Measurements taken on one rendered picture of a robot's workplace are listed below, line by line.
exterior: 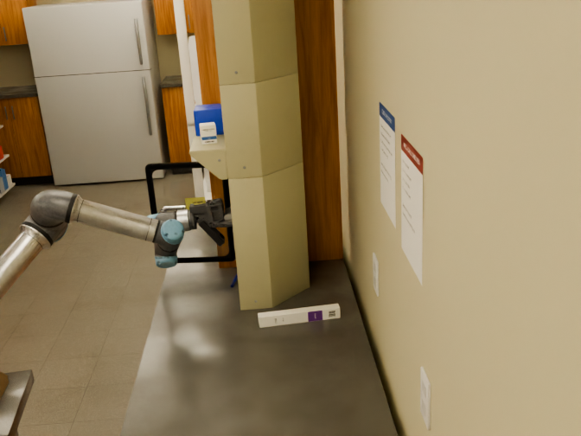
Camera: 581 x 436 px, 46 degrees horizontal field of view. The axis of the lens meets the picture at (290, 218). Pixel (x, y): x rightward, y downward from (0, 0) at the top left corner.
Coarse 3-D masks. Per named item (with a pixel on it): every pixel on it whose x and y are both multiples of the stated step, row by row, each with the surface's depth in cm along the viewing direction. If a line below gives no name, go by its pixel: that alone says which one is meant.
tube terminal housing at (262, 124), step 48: (240, 96) 212; (288, 96) 223; (240, 144) 217; (288, 144) 228; (240, 192) 223; (288, 192) 232; (240, 240) 228; (288, 240) 237; (240, 288) 234; (288, 288) 242
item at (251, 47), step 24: (216, 0) 202; (240, 0) 203; (264, 0) 207; (288, 0) 215; (216, 24) 204; (240, 24) 205; (264, 24) 209; (288, 24) 217; (216, 48) 207; (240, 48) 207; (264, 48) 211; (288, 48) 219; (240, 72) 210; (264, 72) 213; (288, 72) 221
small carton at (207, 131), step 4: (200, 124) 226; (204, 124) 226; (208, 124) 226; (212, 124) 225; (200, 128) 225; (204, 128) 223; (208, 128) 224; (212, 128) 224; (200, 132) 228; (204, 132) 224; (208, 132) 224; (212, 132) 224; (204, 136) 224; (208, 136) 225; (212, 136) 225; (216, 136) 225; (204, 140) 225; (208, 140) 225; (212, 140) 225; (216, 140) 226
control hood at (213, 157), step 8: (200, 136) 236; (192, 144) 225; (200, 144) 225; (208, 144) 224; (216, 144) 223; (224, 144) 223; (192, 152) 217; (200, 152) 218; (208, 152) 218; (216, 152) 218; (224, 152) 218; (200, 160) 218; (208, 160) 218; (216, 160) 219; (224, 160) 219; (208, 168) 219; (216, 168) 219; (224, 168) 220; (224, 176) 221
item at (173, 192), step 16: (160, 176) 254; (176, 176) 254; (192, 176) 253; (208, 176) 253; (160, 192) 256; (176, 192) 256; (192, 192) 255; (208, 192) 255; (160, 208) 258; (176, 208) 258; (192, 240) 262; (208, 240) 262; (192, 256) 265; (208, 256) 264
